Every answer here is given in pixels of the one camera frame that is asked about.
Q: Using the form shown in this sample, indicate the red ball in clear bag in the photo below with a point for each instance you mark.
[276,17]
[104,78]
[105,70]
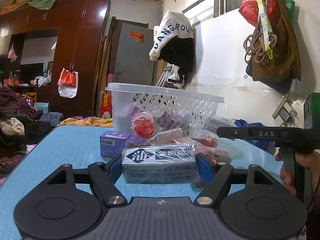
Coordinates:
[143,127]

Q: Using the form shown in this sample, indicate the red plastic bag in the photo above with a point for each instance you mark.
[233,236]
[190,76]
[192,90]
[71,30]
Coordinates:
[250,7]

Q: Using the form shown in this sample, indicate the black garment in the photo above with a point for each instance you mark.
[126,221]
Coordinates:
[180,52]

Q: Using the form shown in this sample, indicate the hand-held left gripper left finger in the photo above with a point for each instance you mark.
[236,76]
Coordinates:
[115,166]

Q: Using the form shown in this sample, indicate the orange white plastic bag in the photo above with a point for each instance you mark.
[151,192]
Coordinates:
[67,82]

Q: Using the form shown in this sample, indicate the clear bag with grey packet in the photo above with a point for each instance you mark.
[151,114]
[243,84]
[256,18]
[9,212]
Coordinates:
[217,123]

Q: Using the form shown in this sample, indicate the cream box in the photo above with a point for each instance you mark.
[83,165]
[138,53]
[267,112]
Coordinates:
[167,136]

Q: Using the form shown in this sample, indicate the blue shopping bag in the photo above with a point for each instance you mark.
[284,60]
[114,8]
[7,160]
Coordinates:
[260,144]

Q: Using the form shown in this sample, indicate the grey door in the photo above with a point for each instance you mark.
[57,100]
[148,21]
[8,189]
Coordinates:
[132,60]

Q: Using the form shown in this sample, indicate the wooden planks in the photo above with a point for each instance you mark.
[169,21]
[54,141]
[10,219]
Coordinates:
[105,62]

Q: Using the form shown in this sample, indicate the yellow blanket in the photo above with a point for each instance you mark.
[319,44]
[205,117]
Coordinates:
[85,122]

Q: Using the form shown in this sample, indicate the pile of dark clothes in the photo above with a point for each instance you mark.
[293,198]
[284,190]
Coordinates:
[15,110]

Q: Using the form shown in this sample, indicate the orange cloth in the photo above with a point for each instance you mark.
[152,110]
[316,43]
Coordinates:
[10,9]

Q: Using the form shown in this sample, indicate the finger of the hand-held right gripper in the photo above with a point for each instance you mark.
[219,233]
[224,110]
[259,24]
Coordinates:
[250,133]

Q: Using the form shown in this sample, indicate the red tissue pack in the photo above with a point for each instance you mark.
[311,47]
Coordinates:
[207,141]
[217,153]

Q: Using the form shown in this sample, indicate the light blue box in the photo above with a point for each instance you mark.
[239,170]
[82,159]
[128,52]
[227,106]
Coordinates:
[42,107]

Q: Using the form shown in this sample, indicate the dark red wooden wardrobe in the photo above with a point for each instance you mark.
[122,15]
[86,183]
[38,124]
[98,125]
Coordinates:
[80,42]

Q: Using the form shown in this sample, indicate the white plastic basket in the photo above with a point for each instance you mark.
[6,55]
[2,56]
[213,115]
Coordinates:
[175,100]

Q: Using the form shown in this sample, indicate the purple box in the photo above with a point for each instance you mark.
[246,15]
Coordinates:
[112,145]

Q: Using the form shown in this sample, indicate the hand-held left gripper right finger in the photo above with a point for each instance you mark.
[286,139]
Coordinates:
[203,170]

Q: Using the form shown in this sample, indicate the brown hanging bag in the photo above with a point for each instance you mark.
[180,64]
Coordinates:
[280,55]

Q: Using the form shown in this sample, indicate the black television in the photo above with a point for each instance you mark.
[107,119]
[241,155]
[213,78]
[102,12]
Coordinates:
[31,73]

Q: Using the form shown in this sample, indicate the white hoodie with blue letters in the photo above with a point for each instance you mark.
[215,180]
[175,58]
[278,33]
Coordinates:
[172,22]

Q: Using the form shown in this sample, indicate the red door sticker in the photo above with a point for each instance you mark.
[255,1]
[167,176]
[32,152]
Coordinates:
[137,36]

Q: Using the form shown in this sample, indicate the metal crutches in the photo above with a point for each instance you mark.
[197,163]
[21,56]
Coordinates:
[163,76]

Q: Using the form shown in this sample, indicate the dark blue white box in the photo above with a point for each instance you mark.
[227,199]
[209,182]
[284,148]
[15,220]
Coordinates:
[160,170]

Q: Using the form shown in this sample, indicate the person's right hand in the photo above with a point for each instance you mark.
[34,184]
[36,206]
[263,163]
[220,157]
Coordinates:
[307,165]

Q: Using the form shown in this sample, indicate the wall power socket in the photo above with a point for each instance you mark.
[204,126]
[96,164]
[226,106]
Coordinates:
[285,115]

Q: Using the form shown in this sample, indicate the red yellow sack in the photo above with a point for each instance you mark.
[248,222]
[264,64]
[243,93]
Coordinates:
[106,105]

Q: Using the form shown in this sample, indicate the pink white hanging bag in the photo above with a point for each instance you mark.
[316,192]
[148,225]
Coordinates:
[12,53]

